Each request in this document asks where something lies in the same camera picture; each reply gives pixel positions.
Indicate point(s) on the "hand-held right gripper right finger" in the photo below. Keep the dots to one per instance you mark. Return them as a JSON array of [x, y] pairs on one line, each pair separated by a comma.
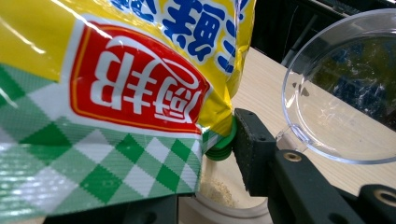
[[255, 149]]

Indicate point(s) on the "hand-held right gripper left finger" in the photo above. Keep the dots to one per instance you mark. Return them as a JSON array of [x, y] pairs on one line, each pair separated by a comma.
[[109, 214]]

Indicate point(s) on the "clear jar with hinged lid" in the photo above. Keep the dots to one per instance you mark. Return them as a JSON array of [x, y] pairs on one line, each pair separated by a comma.
[[327, 124]]

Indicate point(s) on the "yellow seasoning pouch green cap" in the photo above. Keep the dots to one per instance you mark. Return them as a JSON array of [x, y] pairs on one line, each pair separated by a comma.
[[109, 93]]

